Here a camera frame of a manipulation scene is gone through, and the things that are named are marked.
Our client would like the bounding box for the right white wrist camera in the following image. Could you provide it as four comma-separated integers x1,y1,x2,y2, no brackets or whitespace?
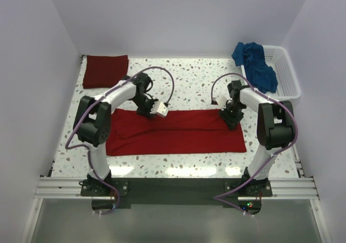
211,95,228,110

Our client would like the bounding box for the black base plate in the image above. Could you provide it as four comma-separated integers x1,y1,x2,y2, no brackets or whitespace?
79,177,273,214

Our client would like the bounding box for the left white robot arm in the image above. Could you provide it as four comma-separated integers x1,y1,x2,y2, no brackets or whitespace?
65,72,168,196

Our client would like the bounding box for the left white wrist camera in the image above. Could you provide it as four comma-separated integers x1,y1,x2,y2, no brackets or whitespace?
151,100,169,118

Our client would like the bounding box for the white plastic basket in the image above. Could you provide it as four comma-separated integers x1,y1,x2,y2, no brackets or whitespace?
240,45,302,101

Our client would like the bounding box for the blue t shirt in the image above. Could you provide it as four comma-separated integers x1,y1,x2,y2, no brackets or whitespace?
231,42,278,93

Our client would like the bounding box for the red t shirt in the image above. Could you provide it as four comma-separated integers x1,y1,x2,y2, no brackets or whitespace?
105,109,247,157

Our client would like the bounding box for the aluminium rail frame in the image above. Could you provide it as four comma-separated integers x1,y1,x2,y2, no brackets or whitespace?
21,176,329,242

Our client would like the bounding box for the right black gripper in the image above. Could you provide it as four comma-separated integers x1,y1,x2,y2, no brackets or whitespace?
218,102,245,131

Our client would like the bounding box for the folded dark red shirt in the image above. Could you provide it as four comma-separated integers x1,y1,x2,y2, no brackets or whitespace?
83,55,129,89

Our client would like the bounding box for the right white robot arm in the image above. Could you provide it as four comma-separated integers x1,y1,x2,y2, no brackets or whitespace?
214,80,297,196

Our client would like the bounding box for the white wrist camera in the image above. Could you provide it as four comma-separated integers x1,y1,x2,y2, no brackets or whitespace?
211,95,228,110
151,100,169,118

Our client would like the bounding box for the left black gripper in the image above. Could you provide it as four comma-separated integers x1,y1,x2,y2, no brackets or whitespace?
131,94,159,119

